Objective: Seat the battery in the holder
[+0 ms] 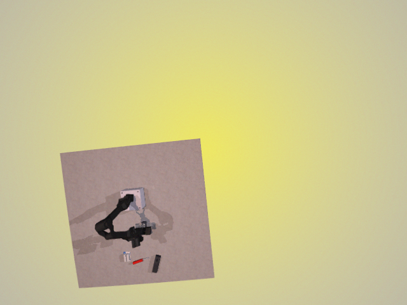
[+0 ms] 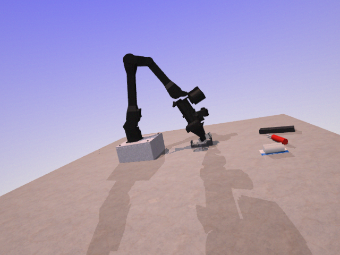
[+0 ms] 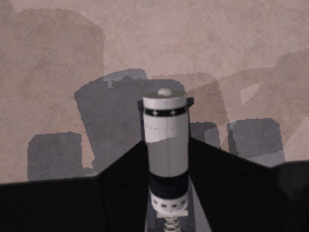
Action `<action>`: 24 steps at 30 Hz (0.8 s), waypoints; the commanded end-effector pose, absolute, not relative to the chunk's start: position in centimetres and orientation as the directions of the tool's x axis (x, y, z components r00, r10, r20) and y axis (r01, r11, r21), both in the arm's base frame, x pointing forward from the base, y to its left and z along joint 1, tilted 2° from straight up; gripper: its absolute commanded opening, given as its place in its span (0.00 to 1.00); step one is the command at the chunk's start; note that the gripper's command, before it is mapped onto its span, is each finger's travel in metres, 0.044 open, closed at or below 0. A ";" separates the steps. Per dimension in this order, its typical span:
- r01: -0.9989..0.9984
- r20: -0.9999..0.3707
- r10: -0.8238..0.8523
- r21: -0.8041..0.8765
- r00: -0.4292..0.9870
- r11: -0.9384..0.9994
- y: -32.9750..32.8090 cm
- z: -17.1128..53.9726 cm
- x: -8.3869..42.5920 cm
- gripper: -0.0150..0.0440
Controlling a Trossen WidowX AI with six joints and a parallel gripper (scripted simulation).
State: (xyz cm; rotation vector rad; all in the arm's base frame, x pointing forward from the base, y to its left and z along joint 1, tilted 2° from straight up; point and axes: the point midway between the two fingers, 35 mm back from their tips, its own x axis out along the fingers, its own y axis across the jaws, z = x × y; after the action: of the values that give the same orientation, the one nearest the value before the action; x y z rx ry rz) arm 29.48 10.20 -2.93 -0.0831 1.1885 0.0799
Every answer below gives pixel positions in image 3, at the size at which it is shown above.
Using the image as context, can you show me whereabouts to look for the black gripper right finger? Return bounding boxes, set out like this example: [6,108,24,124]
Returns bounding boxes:
[188,137,309,232]

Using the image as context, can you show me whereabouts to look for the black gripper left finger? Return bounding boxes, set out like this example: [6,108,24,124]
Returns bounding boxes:
[0,140,150,232]

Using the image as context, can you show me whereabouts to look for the white and black battery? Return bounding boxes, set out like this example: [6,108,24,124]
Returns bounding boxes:
[143,87,189,215]

